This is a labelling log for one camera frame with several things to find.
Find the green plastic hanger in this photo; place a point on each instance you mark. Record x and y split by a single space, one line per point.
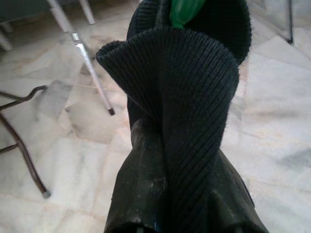
182 12

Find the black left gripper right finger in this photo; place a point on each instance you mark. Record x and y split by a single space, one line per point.
228 201

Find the marble-pattern folding table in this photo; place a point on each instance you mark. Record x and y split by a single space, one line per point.
22 136

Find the black hoodie with green logo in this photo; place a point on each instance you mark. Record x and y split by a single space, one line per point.
184 97

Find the silver metal clothes rack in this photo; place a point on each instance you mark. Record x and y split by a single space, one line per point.
80 53

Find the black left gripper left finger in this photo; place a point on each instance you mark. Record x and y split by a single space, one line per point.
141 184

